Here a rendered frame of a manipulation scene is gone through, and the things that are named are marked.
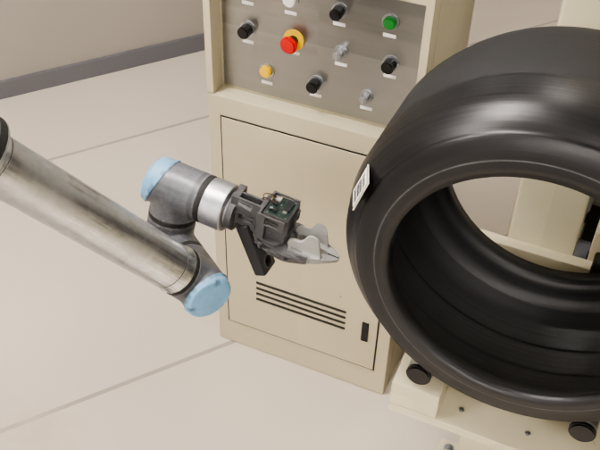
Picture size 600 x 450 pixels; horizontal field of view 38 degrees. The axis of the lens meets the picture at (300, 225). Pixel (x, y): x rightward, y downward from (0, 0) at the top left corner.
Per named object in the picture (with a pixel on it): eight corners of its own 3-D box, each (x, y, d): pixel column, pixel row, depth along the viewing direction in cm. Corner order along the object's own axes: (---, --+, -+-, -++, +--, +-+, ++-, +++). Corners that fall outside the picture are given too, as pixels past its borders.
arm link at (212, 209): (195, 232, 159) (220, 202, 166) (220, 242, 158) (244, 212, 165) (198, 195, 153) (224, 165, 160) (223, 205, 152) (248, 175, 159)
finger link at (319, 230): (343, 240, 152) (295, 220, 154) (337, 264, 156) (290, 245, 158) (349, 229, 154) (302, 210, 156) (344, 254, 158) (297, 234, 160)
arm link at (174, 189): (159, 189, 169) (166, 144, 164) (216, 213, 166) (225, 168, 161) (133, 210, 161) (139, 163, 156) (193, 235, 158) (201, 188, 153)
